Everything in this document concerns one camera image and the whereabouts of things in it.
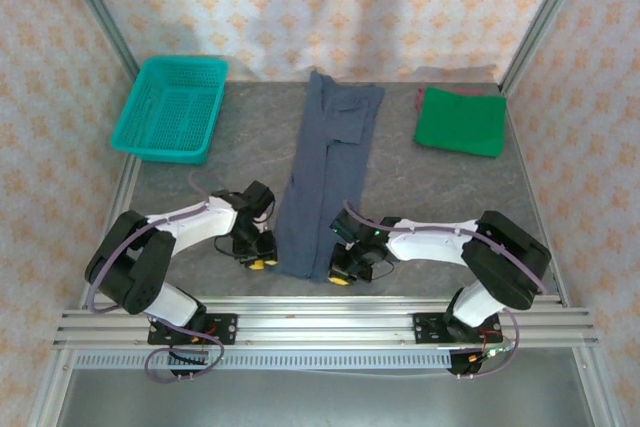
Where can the aluminium frame post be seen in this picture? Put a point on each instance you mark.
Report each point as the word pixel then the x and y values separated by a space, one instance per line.
pixel 545 17
pixel 100 12

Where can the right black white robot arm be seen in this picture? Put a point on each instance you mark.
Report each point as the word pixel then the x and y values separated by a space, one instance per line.
pixel 505 262

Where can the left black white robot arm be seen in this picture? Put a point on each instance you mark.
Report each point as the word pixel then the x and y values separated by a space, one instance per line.
pixel 135 272

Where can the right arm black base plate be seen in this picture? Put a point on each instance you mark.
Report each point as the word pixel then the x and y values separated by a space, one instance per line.
pixel 425 329

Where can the small green circuit board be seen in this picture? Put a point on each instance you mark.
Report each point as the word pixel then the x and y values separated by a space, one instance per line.
pixel 497 351

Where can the teal plastic mesh basket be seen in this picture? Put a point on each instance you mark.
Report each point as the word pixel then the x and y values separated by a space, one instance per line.
pixel 172 149

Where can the aluminium mounting rail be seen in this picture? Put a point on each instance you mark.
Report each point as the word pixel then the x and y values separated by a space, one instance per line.
pixel 325 327

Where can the green folded t-shirt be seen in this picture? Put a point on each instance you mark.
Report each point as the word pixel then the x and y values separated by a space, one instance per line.
pixel 460 122

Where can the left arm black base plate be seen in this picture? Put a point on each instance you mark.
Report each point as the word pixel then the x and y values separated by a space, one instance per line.
pixel 225 329

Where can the blue t-shirt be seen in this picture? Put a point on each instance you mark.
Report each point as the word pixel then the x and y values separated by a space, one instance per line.
pixel 320 172

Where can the aluminium table side rail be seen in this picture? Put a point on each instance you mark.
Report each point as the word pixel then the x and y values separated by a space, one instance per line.
pixel 597 387
pixel 52 387

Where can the red folded t-shirt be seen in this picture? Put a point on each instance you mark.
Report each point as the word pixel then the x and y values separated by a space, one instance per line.
pixel 420 98

